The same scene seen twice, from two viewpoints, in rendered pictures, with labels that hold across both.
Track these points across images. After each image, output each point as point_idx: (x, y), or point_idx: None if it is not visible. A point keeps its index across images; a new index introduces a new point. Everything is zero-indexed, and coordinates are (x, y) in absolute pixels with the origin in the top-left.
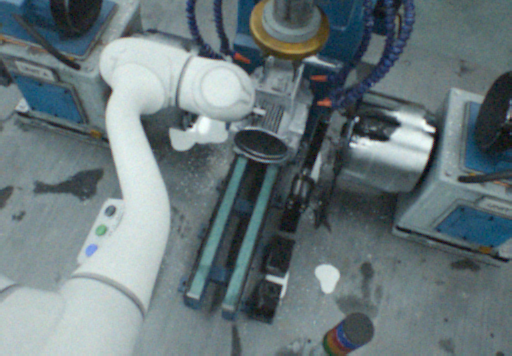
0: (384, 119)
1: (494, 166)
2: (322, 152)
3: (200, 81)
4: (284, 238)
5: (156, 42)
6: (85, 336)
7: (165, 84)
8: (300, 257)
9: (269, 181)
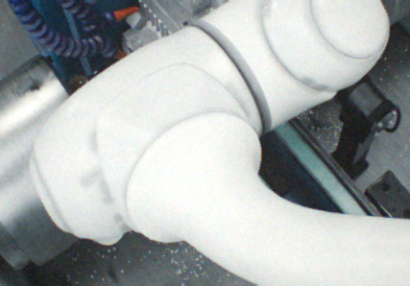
0: None
1: None
2: None
3: (317, 34)
4: (378, 181)
5: (109, 70)
6: None
7: (239, 113)
8: (401, 182)
9: (295, 139)
